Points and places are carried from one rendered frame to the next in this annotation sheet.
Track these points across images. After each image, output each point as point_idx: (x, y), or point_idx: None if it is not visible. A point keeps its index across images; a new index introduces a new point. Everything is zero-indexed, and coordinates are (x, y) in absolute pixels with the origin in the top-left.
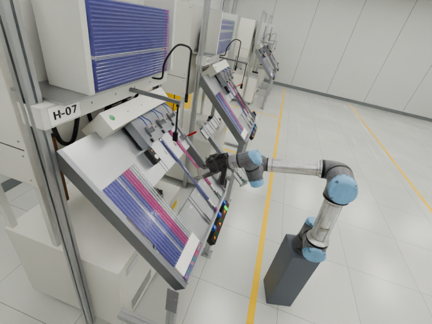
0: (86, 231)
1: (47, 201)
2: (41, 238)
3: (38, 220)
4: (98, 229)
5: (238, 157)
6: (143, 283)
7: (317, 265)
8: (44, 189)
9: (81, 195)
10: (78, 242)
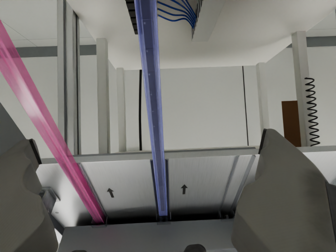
0: (275, 23)
1: (308, 117)
2: (283, 45)
3: (252, 57)
4: (270, 15)
5: None
6: None
7: None
8: (309, 137)
9: (195, 55)
10: (301, 20)
